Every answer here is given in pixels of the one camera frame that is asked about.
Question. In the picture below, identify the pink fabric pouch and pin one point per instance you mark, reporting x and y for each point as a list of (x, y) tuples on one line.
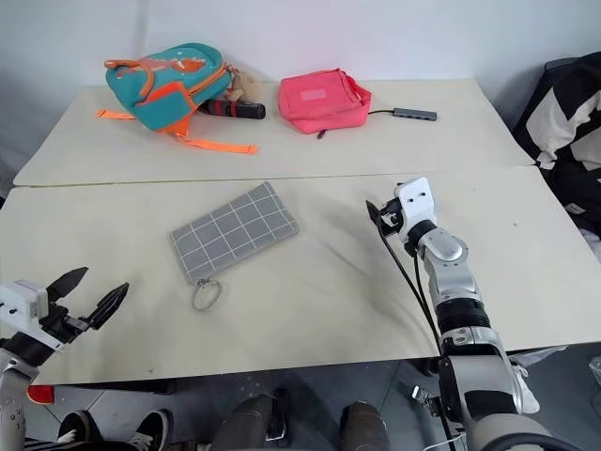
[(319, 101)]

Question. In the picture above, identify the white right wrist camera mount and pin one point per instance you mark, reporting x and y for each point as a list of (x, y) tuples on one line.
[(417, 199)]

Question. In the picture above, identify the teal and orange backpack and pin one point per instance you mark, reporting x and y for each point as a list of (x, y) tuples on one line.
[(170, 87)]

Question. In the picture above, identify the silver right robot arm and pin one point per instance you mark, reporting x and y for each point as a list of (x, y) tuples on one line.
[(465, 329)]

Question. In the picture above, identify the red object under table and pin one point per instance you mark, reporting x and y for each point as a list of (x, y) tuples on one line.
[(40, 393)]

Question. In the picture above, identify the beige plush toy pendant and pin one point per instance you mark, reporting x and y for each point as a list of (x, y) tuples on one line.
[(244, 86)]

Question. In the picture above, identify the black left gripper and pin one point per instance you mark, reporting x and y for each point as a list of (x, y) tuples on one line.
[(62, 325)]

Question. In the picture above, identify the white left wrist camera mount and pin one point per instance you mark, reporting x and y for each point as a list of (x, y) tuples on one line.
[(21, 305)]

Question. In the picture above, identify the dark rounded shape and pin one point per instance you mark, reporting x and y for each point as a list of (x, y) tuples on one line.
[(367, 425), (248, 423)]

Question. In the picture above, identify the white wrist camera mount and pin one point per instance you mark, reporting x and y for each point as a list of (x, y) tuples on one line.
[(417, 199), (21, 305)]

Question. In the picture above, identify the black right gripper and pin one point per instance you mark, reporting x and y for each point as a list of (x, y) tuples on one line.
[(390, 219)]

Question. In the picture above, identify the black and white striped bag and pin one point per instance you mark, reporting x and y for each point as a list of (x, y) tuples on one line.
[(563, 122)]

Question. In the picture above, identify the grey checked pouch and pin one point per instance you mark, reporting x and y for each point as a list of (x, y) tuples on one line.
[(233, 230)]

